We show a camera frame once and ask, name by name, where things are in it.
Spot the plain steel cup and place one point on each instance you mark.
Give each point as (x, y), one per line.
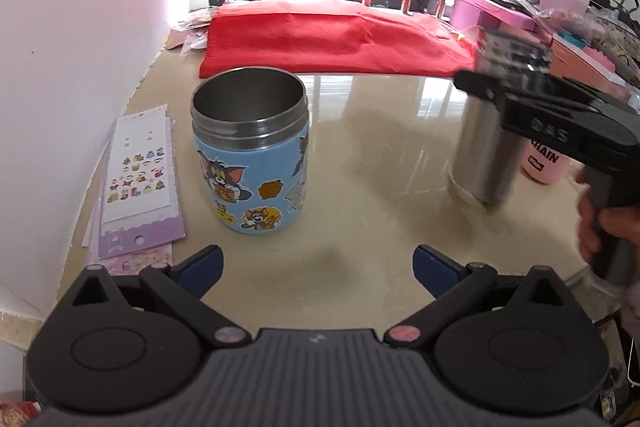
(482, 152)

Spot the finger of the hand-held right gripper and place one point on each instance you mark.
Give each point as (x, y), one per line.
(480, 86)
(520, 52)

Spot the stack of sticker sheets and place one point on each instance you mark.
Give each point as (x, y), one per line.
(137, 167)

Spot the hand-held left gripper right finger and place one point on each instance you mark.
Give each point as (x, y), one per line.
(434, 268)

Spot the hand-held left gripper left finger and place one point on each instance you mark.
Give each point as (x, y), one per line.
(201, 271)

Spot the pile of paper packets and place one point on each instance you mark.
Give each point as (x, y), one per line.
(192, 29)

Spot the red printed packet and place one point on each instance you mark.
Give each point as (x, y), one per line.
(17, 414)

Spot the pink round box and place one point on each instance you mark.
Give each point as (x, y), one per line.
(480, 9)

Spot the blue cartoon steel cup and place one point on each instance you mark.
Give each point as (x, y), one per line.
(250, 167)

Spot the person's right hand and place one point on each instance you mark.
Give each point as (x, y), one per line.
(589, 227)

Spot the pink cup with black print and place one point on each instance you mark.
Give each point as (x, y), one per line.
(545, 162)

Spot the salmon pink box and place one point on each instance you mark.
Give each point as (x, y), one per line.
(585, 62)

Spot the red cloth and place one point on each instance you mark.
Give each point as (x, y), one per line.
(330, 37)

